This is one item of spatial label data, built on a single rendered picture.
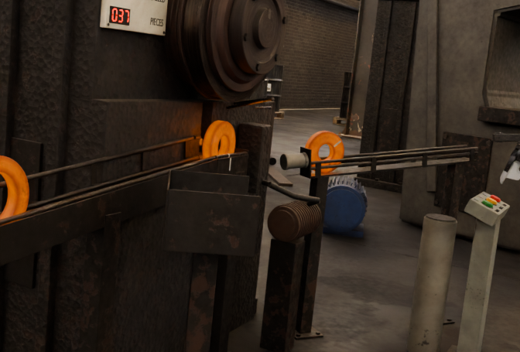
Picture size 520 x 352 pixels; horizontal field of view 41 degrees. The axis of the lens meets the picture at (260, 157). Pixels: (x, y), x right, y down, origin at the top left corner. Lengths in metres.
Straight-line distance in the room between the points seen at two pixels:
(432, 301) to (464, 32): 2.44
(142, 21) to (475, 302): 1.53
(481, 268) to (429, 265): 0.18
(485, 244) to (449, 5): 2.48
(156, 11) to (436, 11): 3.01
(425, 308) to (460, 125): 2.22
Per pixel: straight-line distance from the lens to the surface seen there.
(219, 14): 2.02
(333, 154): 2.59
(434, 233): 2.57
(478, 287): 2.63
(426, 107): 4.78
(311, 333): 2.73
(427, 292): 2.62
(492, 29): 4.64
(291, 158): 2.49
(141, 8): 1.98
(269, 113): 2.60
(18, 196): 1.56
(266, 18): 2.12
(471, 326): 2.67
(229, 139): 2.23
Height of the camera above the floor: 1.01
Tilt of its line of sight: 8 degrees down
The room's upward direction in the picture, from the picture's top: 6 degrees clockwise
